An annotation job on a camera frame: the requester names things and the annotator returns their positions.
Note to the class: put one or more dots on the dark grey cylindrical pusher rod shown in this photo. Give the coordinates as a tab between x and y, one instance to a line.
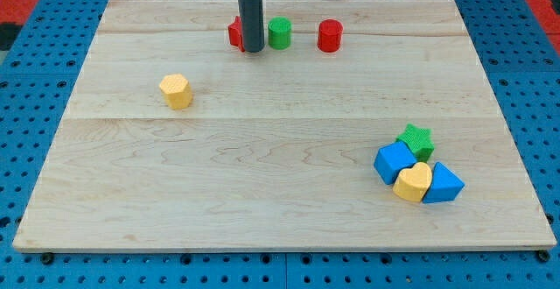
252	31

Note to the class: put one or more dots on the red star block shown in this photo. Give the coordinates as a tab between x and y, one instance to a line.
235	34

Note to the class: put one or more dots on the blue cube block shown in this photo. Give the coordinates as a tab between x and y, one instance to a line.
391	159

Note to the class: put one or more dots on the green star block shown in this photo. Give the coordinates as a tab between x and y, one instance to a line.
418	140

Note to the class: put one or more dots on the green cylinder block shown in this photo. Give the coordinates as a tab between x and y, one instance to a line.
279	29

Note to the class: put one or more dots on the red cylinder block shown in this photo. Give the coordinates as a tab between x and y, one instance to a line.
329	35

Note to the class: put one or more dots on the yellow hexagon block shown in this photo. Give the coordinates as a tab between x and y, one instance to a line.
176	91

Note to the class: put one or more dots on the light wooden board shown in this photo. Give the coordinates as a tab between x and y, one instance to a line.
276	150

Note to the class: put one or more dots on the yellow heart block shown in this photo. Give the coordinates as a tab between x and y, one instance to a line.
413	183

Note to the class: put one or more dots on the blue triangle block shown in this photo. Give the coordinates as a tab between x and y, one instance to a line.
445	185

